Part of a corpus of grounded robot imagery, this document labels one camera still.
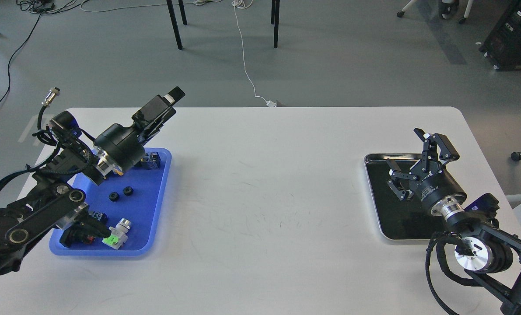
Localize white green selector switch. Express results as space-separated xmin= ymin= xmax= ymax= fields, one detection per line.
xmin=101 ymin=218 xmax=132 ymax=250

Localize blue plastic tray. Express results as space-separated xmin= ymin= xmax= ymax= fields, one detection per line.
xmin=49 ymin=147 xmax=172 ymax=257

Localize black table leg right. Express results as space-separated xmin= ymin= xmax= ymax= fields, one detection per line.
xmin=271 ymin=0 xmax=280 ymax=49

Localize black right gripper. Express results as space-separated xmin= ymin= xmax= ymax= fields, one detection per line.
xmin=387 ymin=128 xmax=468 ymax=217

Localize white office chair base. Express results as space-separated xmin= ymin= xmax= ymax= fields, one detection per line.
xmin=396 ymin=0 xmax=474 ymax=24

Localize black table leg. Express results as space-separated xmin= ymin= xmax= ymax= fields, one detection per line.
xmin=166 ymin=0 xmax=188 ymax=50
xmin=271 ymin=0 xmax=280 ymax=49

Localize white cable on floor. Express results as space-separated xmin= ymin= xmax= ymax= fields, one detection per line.
xmin=195 ymin=0 xmax=276 ymax=107

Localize black cable on floor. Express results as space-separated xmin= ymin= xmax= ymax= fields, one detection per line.
xmin=0 ymin=0 xmax=81 ymax=157

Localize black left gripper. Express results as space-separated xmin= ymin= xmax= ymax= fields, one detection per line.
xmin=94 ymin=86 xmax=185 ymax=175

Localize black table leg left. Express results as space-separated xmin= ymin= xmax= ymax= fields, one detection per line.
xmin=166 ymin=0 xmax=188 ymax=50

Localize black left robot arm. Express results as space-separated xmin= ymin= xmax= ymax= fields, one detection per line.
xmin=0 ymin=87 xmax=185 ymax=275

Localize small black gear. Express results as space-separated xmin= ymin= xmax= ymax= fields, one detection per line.
xmin=108 ymin=192 xmax=120 ymax=202
xmin=122 ymin=186 xmax=134 ymax=196

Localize black equipment cart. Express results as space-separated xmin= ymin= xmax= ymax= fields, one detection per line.
xmin=479 ymin=0 xmax=521 ymax=70

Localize red push button switch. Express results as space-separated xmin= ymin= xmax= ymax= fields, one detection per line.
xmin=89 ymin=211 xmax=108 ymax=224

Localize silver metal tray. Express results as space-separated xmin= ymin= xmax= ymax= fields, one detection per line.
xmin=364 ymin=153 xmax=444 ymax=241

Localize black switch with red part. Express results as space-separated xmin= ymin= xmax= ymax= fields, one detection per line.
xmin=59 ymin=224 xmax=97 ymax=249

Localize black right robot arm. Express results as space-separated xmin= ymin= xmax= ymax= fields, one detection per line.
xmin=388 ymin=128 xmax=521 ymax=315

